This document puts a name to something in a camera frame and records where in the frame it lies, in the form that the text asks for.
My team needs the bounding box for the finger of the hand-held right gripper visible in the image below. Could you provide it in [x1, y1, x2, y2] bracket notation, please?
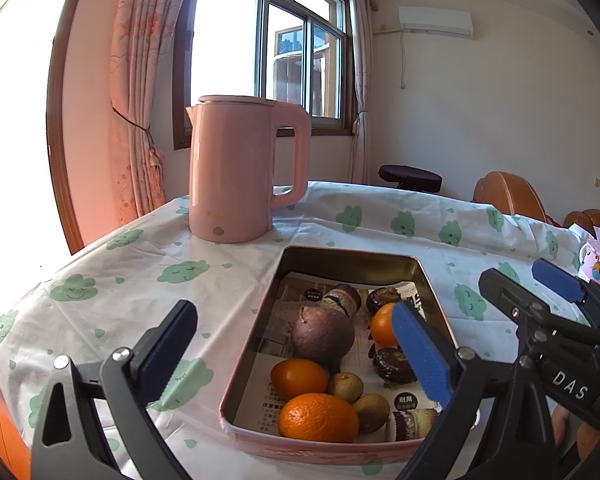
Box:
[478, 267, 600, 361]
[531, 258, 600, 333]

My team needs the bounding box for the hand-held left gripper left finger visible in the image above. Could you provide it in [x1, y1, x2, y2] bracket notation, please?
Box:
[30, 300, 199, 480]

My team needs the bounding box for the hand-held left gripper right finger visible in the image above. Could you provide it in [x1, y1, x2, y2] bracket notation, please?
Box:
[391, 301, 561, 480]

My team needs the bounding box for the dark chocolate pastry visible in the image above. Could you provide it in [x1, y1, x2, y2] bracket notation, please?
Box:
[371, 346, 418, 389]
[366, 287, 402, 313]

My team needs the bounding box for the small orange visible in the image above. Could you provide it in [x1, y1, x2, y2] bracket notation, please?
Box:
[370, 302, 401, 348]
[271, 358, 330, 402]

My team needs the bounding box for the sesame topped brown cake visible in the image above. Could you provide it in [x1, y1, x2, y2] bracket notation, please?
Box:
[320, 284, 362, 318]
[385, 408, 440, 443]

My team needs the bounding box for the small brown kiwi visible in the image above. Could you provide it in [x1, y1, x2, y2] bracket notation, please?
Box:
[352, 393, 392, 434]
[327, 371, 365, 403]

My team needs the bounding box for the purple passion fruit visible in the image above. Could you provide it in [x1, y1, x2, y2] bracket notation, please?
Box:
[290, 305, 356, 371]

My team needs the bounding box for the large orange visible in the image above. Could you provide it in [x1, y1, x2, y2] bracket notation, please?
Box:
[278, 393, 360, 444]

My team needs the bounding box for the pink metal tray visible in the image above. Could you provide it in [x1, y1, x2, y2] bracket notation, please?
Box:
[220, 246, 481, 466]

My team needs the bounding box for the person's right hand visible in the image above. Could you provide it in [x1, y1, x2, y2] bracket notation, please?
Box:
[551, 404, 588, 456]

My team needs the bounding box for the pink cartoon cup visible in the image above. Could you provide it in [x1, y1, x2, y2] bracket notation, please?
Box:
[578, 239, 600, 286]

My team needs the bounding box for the brown leather armchair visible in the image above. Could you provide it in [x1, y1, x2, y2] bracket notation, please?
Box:
[471, 171, 548, 223]

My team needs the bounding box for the black round stool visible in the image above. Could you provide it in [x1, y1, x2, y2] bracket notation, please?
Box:
[378, 164, 443, 194]

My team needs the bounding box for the pink electric kettle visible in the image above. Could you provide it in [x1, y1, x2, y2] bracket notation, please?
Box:
[186, 95, 312, 243]

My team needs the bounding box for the pink patterned curtain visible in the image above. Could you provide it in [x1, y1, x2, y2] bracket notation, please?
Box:
[109, 0, 198, 226]

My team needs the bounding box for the pale narrow curtain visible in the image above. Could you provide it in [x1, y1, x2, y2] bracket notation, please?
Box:
[347, 0, 373, 185]

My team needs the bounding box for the white air conditioner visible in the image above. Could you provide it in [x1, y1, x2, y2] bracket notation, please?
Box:
[397, 6, 476, 40]

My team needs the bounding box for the sliding glass window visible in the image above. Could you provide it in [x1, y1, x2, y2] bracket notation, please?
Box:
[172, 0, 356, 151]

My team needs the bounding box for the wooden door frame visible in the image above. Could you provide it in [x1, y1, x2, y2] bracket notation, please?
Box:
[46, 0, 88, 256]

